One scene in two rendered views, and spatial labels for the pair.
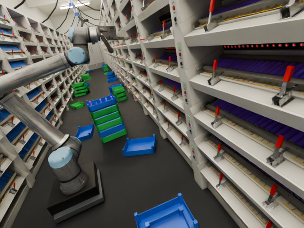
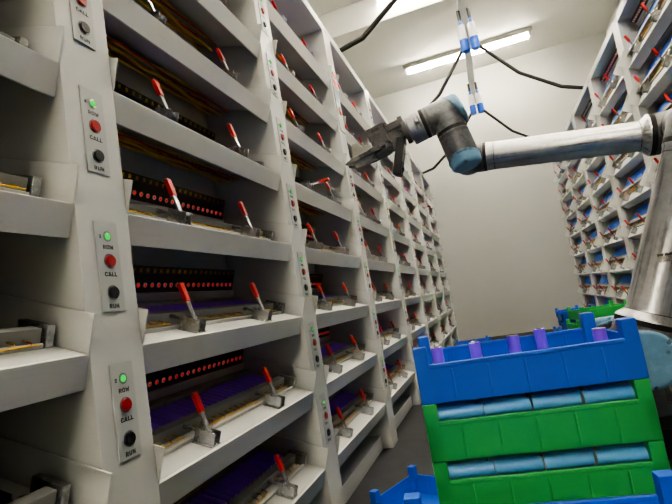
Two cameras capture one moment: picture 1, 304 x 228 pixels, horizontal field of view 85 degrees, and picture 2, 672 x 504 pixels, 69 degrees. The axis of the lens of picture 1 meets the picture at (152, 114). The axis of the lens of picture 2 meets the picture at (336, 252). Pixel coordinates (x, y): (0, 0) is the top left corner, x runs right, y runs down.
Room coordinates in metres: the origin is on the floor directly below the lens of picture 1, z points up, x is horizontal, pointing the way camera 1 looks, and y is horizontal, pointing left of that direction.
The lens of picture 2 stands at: (2.60, 0.68, 0.56)
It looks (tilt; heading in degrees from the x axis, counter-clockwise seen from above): 7 degrees up; 209
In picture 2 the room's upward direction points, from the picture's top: 9 degrees counter-clockwise
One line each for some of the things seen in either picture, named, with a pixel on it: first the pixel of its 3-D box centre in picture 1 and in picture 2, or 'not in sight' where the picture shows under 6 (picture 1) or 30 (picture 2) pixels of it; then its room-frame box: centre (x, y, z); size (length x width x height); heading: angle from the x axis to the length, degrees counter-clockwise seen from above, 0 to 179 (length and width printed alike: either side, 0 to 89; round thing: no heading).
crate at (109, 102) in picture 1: (101, 102); (514, 354); (1.79, 0.52, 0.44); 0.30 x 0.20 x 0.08; 109
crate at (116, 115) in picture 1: (106, 114); (535, 458); (1.79, 0.52, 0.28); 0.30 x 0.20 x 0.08; 109
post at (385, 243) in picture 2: not in sight; (374, 243); (0.15, -0.44, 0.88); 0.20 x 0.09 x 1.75; 102
